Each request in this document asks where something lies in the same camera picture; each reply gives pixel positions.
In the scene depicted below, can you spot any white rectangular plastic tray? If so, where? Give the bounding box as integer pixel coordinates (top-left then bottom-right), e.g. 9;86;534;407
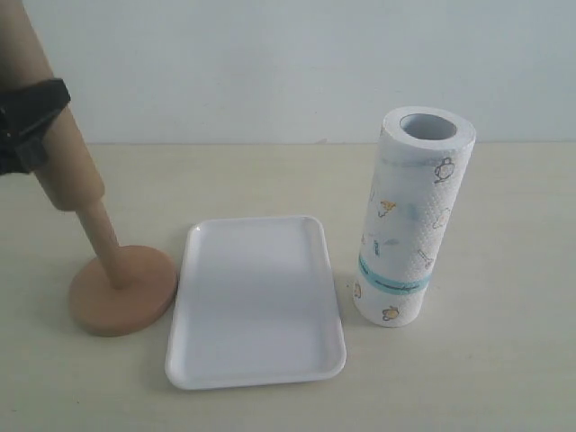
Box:
165;215;347;391

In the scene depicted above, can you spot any wooden paper towel holder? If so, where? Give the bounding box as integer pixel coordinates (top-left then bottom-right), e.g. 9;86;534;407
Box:
68;201;177;337

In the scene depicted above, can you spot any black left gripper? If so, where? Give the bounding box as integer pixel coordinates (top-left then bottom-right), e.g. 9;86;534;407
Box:
1;78;71;176

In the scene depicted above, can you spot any brown cardboard tube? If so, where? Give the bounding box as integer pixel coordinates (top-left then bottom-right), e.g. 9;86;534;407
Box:
1;1;104;219

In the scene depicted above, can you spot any printed white paper towel roll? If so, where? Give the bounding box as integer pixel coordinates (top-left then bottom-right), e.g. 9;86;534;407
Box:
353;106;476;328

